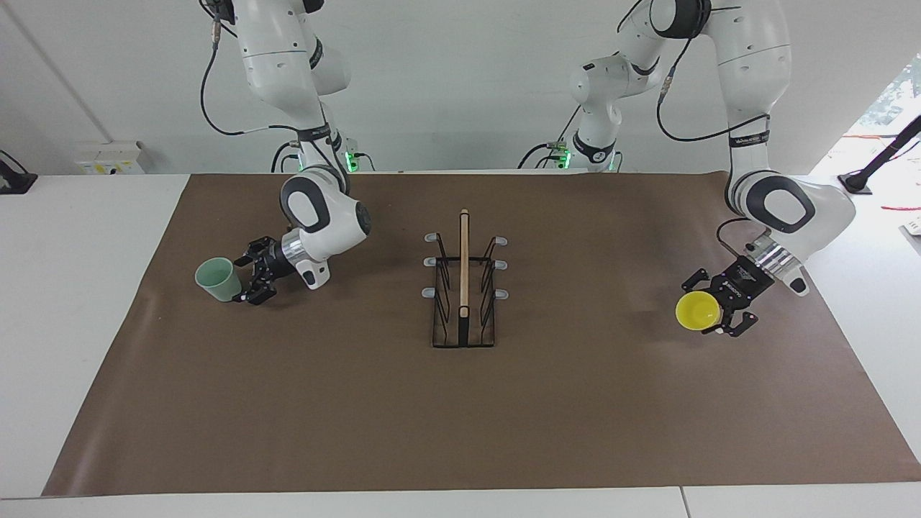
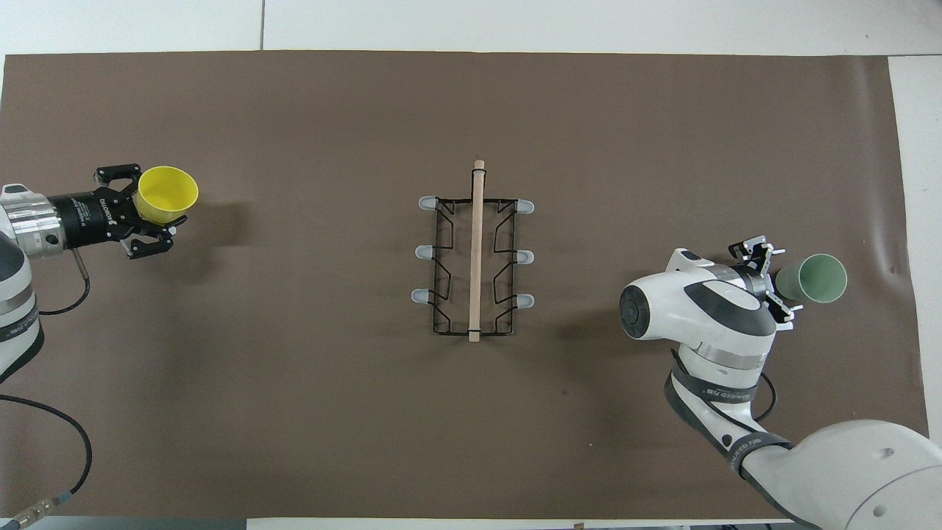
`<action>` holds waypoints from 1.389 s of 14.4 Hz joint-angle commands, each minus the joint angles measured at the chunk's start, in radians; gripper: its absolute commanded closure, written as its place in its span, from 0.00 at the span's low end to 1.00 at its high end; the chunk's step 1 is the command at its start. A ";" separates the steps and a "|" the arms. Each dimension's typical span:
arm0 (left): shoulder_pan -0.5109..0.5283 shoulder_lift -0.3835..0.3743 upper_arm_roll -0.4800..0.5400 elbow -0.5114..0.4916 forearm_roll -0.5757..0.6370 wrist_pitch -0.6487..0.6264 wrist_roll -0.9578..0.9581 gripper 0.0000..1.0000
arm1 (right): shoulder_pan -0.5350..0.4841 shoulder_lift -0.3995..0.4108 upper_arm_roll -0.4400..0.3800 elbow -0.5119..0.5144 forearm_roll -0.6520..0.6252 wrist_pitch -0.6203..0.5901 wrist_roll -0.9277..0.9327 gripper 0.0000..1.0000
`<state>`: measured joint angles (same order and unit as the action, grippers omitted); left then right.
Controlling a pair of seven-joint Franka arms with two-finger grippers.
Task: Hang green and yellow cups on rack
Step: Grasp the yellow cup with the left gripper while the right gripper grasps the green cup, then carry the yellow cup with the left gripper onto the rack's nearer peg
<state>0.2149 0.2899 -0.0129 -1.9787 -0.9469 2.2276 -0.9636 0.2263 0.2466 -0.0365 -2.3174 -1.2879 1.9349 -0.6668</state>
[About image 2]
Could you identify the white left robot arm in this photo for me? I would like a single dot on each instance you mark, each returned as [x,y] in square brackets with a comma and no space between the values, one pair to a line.
[15,294]

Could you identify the pale green plastic cup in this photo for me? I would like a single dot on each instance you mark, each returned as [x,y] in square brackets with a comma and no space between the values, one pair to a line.
[817,278]

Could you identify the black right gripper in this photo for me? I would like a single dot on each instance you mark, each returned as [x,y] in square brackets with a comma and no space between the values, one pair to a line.
[774,288]

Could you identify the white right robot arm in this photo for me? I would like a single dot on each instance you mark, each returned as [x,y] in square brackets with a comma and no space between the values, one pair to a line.
[706,309]

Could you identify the yellow plastic cup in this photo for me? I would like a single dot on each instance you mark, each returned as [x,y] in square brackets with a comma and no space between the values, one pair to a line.
[168,193]

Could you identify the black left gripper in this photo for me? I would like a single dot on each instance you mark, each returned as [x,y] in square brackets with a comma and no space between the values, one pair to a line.
[92,216]

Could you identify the brown paper table mat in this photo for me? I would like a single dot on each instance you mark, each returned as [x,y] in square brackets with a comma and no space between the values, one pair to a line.
[294,412]

